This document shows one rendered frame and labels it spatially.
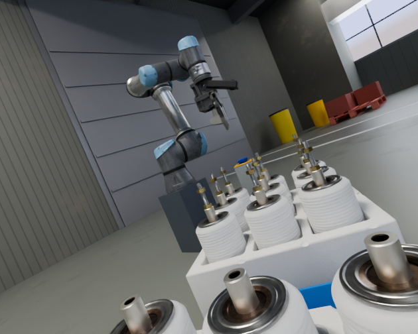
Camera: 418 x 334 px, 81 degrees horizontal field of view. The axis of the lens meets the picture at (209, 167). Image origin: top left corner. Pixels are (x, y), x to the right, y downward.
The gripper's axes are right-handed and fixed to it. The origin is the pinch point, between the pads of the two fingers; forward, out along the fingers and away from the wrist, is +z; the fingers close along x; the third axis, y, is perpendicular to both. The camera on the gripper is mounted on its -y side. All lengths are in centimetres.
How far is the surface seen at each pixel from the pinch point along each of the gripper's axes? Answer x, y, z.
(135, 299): 72, 4, 18
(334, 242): 49, -17, 29
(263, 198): 41.9, -7.9, 20.0
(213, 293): 49, 8, 33
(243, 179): 3.5, 1.9, 20.3
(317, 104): -541, -121, -5
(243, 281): 73, -8, 19
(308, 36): -629, -176, -178
